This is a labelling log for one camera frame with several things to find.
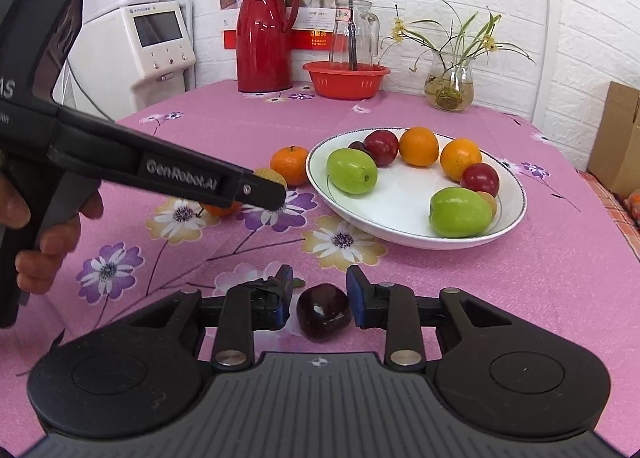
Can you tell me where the large orange front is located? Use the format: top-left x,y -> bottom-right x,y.
399,126 -> 439,168

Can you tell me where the brown kiwi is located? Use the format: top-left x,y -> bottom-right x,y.
254,168 -> 288,189
477,192 -> 498,218

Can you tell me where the tangerine with stem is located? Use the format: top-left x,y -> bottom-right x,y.
270,145 -> 308,186

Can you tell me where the dark red apple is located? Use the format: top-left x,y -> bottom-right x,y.
296,282 -> 352,341
348,140 -> 372,158

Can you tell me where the white water dispenser machine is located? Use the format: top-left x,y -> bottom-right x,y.
53,0 -> 196,121

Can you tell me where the red plastic basket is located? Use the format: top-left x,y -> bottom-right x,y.
303,62 -> 390,100

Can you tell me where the brown kiwi front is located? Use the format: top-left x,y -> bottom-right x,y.
477,192 -> 498,218

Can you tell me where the black stirring stick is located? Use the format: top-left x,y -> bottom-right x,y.
347,0 -> 358,71

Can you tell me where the red apple front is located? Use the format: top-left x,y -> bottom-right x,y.
460,162 -> 500,197

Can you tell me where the brown kiwi back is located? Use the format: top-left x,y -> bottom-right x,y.
254,168 -> 288,189

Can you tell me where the large orange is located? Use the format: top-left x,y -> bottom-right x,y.
399,126 -> 439,168
439,138 -> 483,182

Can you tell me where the white porcelain plate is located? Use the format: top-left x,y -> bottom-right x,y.
306,128 -> 527,250

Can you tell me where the glass vase with plant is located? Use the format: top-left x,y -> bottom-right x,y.
380,2 -> 535,112

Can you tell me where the red thermos jug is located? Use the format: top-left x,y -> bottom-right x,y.
235,0 -> 299,93

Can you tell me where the dark red apple back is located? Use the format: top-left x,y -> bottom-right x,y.
296,282 -> 352,341

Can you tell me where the glass pitcher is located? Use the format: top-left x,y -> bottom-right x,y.
329,0 -> 380,70

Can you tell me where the green apple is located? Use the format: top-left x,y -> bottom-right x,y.
326,148 -> 378,196
428,187 -> 494,238

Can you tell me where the brown cardboard box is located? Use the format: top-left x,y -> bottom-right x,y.
587,82 -> 640,198

